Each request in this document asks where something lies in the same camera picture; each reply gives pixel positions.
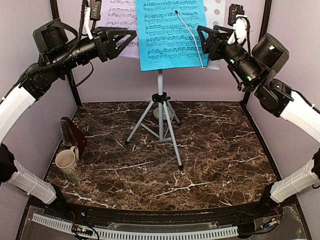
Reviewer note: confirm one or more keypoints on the blue sheet music page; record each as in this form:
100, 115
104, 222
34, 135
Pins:
167, 34

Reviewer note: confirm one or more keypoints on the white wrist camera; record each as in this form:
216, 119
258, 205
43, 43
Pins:
239, 30
86, 24

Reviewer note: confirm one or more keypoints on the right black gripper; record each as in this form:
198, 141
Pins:
219, 40

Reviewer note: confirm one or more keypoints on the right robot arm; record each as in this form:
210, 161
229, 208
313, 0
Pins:
275, 96

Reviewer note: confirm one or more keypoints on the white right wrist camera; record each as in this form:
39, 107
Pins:
239, 30

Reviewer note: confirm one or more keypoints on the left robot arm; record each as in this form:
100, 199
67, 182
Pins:
34, 82

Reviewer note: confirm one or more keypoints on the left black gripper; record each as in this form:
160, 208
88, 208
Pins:
106, 41

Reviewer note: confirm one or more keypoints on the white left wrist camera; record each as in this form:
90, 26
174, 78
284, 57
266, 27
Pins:
86, 24

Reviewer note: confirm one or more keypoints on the brown wooden metronome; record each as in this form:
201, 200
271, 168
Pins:
71, 135

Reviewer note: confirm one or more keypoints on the white perforated music stand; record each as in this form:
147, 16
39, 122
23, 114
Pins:
166, 115

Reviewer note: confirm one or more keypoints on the grey slotted cable duct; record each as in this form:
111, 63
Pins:
132, 232

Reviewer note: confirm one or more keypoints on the cream ceramic mug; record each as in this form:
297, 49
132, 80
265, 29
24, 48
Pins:
68, 163

